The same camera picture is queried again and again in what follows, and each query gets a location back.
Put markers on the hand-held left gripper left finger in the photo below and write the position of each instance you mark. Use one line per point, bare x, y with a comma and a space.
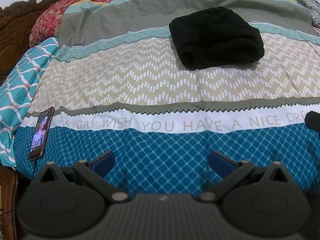
105, 160

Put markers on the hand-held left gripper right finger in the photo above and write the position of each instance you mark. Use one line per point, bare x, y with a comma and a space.
220, 162

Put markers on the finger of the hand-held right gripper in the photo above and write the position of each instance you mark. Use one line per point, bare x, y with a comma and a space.
313, 120

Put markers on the black pants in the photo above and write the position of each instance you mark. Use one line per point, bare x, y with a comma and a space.
215, 37

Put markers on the black smartphone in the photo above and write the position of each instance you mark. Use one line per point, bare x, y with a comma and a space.
41, 135

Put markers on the printed zigzag blanket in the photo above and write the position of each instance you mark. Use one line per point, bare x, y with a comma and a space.
125, 80

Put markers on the teal wavy-pattern bedsheet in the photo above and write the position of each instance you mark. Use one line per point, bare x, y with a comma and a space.
22, 85

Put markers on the red floral patchwork quilt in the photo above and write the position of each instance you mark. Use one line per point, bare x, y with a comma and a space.
52, 17

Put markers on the carved wooden headboard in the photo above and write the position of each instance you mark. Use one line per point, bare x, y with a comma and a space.
15, 37

